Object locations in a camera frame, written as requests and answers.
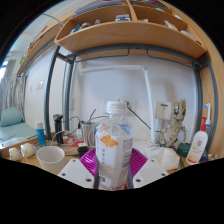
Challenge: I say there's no white pump bottle red nozzle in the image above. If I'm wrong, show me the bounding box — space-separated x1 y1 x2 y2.
185 116 209 166

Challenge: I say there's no wooden shelf unit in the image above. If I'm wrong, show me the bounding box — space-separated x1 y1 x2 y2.
54 0 208 60

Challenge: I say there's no wooden wardrobe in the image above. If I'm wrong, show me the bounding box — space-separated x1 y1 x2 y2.
196 19 224 159

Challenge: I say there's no metal cup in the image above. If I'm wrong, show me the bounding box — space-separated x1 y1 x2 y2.
80 120 97 148

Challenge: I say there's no red printed packet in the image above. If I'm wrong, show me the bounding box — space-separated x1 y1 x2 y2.
64 137 84 148

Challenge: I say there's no clear plastic water bottle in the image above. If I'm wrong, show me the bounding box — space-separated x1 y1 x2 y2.
94 100 136 191

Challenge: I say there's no wooden bunk bed board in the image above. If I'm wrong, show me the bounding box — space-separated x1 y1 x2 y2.
16 13 74 76

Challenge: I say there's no wrapped round bun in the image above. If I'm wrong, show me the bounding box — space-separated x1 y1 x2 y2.
8 147 23 162
20 142 38 158

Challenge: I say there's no black electric shaver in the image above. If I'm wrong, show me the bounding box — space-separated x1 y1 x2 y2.
52 113 65 145

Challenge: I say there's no black charger block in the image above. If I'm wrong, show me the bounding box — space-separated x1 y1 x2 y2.
77 143 90 158

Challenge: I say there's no teal pillow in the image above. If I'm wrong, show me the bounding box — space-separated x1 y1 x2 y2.
0 106 24 128

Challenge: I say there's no teal bed mattress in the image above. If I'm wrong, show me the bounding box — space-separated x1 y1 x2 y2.
0 121 38 149

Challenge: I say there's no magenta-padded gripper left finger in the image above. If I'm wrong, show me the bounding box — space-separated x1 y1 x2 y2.
58 147 100 190

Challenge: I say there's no blue tube with white cap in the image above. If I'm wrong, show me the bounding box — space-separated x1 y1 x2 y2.
35 120 47 147

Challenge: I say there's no tree creature figurine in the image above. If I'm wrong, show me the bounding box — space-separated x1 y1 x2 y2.
159 98 188 150

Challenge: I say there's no grey metal bed frame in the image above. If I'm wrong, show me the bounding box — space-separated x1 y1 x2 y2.
44 43 219 154

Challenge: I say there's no dark green round jar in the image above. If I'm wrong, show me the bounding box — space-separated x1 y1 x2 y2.
176 142 192 158

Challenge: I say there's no clear spray bottle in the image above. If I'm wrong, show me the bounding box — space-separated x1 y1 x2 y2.
202 102 213 141

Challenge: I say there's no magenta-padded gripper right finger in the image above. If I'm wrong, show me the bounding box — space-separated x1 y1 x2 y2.
126 147 170 190

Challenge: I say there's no white wall box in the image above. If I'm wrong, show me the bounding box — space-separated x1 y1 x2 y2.
155 101 173 121

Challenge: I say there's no white desk lamp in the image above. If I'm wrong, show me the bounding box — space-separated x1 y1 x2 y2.
78 64 157 146

